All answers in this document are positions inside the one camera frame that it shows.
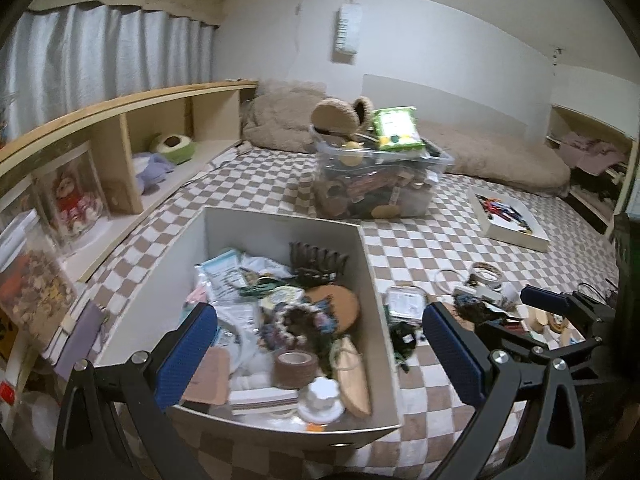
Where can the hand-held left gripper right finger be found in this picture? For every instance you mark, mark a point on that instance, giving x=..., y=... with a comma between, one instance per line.
x=455, y=360

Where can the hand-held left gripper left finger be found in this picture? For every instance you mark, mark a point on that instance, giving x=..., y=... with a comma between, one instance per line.
x=185, y=355

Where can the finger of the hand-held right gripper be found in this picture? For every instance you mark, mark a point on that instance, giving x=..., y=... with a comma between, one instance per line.
x=510, y=339
x=545, y=299

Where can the white storage box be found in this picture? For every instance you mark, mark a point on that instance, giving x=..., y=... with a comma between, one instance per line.
x=275, y=230

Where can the clear lidded container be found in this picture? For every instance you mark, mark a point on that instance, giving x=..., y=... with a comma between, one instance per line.
x=35, y=290

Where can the tan leather patch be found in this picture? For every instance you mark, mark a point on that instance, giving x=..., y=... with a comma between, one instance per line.
x=210, y=375

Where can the dark green keyring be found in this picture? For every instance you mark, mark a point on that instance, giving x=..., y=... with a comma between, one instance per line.
x=405, y=345

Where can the stack of tape rings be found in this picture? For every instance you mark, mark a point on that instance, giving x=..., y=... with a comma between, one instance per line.
x=486, y=274

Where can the white tray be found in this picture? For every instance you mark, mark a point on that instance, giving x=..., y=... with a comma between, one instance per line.
x=520, y=237

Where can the wooden closet shelf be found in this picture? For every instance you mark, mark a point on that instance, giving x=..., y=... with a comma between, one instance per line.
x=622, y=190

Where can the clear plastic case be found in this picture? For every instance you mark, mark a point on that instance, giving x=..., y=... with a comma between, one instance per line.
x=406, y=302

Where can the white teal packet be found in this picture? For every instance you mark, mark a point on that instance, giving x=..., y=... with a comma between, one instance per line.
x=220, y=272

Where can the striped notebook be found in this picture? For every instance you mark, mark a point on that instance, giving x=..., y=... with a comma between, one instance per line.
x=265, y=402

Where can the pile of coloured pens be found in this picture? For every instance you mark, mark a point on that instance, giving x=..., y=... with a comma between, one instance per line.
x=502, y=212

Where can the wooden leaf dish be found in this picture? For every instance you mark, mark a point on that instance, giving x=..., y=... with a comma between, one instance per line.
x=352, y=385

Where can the purple notebook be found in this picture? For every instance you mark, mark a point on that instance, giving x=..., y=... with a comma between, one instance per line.
x=80, y=340

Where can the brown tape roll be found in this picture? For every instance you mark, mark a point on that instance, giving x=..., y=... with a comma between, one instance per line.
x=295, y=370

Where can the flower scrunchie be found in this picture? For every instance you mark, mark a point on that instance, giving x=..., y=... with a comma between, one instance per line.
x=295, y=322

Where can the pink clothes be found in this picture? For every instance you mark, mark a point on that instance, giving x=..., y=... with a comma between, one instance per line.
x=590, y=150

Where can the checkered blanket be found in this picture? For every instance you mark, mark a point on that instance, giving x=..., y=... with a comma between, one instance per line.
x=425, y=240

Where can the plain round cork coaster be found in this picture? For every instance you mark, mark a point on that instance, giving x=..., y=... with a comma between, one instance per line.
x=340, y=305

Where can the white plastic knob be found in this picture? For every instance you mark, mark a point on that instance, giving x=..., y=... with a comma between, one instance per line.
x=320, y=395

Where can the beige duvet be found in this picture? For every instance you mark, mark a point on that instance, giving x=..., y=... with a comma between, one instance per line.
x=490, y=155

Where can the purple plush toy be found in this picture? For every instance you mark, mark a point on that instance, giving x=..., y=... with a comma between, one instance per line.
x=152, y=170

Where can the clear plastic storage bin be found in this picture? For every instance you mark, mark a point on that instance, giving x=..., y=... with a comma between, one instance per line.
x=380, y=185

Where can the long wooden shelf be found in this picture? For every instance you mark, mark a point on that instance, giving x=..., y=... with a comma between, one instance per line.
x=125, y=170

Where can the green avocado plush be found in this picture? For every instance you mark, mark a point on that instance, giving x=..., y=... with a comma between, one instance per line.
x=172, y=150

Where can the white headboard panel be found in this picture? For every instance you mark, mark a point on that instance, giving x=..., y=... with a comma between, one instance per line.
x=450, y=100

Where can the green wipes packet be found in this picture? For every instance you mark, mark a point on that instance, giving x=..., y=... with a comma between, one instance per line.
x=397, y=127

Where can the yellow ball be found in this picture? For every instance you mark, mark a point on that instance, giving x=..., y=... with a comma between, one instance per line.
x=351, y=155

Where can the brown fuzzy plush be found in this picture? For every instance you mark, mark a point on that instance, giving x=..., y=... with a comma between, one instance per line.
x=335, y=115

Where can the grey curtain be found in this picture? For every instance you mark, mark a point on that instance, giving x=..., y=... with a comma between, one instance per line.
x=75, y=55

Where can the white hanging paper bag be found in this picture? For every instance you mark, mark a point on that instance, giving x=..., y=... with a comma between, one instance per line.
x=347, y=25

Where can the small wall hook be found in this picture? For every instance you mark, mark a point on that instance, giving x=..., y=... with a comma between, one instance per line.
x=557, y=57

